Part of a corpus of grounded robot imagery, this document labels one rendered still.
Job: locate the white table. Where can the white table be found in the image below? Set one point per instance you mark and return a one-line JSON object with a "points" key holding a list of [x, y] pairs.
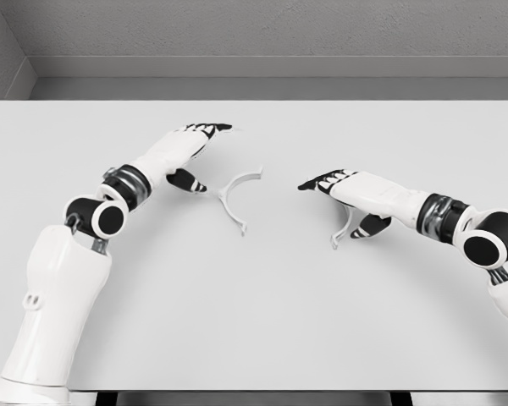
{"points": [[254, 262]]}

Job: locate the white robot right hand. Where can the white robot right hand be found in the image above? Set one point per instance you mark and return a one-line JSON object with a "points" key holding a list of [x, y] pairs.
{"points": [[355, 189]]}

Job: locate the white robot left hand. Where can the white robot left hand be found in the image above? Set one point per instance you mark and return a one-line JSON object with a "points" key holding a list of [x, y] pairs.
{"points": [[175, 148]]}

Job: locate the thin white pipe clamp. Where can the thin white pipe clamp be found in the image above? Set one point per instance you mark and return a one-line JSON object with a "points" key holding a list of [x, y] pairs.
{"points": [[344, 226]]}

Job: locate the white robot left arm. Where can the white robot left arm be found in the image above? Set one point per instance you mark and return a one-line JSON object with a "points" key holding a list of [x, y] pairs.
{"points": [[63, 270]]}

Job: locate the white pipe clamp with stem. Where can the white pipe clamp with stem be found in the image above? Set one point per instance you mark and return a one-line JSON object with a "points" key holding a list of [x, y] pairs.
{"points": [[235, 194]]}

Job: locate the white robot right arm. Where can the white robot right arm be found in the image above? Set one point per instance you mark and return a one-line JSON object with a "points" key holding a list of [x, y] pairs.
{"points": [[457, 220]]}

